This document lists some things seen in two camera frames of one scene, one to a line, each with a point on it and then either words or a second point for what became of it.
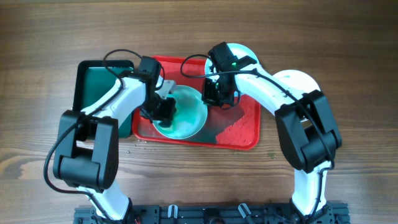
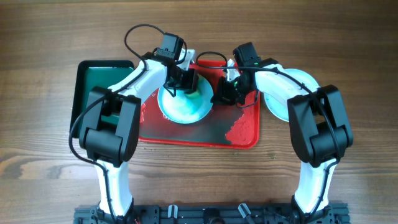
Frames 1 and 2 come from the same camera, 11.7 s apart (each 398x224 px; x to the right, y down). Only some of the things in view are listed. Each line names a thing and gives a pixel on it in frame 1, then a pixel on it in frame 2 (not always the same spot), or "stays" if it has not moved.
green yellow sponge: [165, 124] -> [194, 94]
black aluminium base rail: [334, 213] stays
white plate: [191, 113] -> [279, 107]
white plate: [238, 50] -> [181, 109]
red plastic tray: [237, 128] stays
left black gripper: [166, 114] -> [191, 83]
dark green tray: [94, 78] stays
